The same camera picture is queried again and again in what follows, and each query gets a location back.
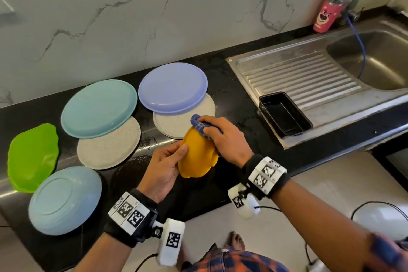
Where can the person's left hand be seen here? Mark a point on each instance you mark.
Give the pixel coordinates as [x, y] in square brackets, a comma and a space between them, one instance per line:
[159, 173]

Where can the person's right hand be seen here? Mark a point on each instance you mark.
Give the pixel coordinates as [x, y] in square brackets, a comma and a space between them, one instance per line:
[229, 141]

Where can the blue striped cloth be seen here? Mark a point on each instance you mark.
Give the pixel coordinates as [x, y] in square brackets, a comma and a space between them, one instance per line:
[199, 125]

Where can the yellow bowl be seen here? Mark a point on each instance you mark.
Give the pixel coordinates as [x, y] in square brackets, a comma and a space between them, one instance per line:
[196, 157]

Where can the speckled white plate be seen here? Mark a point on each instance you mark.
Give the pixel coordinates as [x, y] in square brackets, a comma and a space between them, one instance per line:
[175, 125]
[108, 149]

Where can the lavender plate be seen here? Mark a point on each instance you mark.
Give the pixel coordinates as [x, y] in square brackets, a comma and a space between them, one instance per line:
[172, 87]

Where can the teal plate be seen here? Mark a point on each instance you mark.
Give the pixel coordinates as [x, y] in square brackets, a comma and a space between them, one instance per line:
[99, 108]

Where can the light blue bowl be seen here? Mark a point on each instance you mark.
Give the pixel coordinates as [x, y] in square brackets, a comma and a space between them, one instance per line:
[64, 200]

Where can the green plate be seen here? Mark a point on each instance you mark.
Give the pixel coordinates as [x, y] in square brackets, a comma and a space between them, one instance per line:
[32, 157]

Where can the person's right forearm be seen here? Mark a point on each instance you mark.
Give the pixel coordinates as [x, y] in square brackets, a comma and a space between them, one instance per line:
[319, 227]

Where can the person's left forearm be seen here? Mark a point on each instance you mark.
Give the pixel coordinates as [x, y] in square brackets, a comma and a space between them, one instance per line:
[102, 257]

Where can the person's right foot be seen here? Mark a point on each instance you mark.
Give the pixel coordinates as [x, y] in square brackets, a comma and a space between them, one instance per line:
[236, 240]

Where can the left wrist marker band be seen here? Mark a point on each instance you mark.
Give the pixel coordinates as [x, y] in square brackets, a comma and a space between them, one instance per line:
[131, 214]

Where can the wrist marker band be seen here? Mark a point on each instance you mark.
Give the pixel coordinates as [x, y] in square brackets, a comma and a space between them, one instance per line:
[266, 176]
[131, 214]

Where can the right wrist marker band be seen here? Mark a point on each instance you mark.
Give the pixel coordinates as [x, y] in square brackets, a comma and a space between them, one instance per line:
[266, 176]

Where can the black plastic tray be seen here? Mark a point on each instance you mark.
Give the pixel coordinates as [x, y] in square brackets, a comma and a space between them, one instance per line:
[284, 114]

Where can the steel sink drainboard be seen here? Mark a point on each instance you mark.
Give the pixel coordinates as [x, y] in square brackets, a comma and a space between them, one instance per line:
[299, 80]

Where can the blue orange plaid shirt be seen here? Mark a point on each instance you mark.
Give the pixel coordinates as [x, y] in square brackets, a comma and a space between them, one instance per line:
[229, 262]

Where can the white power adapter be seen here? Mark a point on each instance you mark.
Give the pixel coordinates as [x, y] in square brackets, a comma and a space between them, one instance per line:
[317, 266]

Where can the red bear cup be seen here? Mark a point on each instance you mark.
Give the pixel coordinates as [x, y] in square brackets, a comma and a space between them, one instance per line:
[328, 13]

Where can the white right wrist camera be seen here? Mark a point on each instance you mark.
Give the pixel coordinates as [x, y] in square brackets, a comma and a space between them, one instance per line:
[243, 200]

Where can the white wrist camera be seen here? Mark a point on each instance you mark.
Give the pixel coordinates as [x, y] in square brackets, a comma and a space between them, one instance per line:
[243, 200]
[171, 240]

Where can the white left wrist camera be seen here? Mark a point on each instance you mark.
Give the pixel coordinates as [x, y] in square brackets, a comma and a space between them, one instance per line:
[171, 240]

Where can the white wall socket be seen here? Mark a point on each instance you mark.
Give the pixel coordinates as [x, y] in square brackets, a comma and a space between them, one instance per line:
[5, 12]

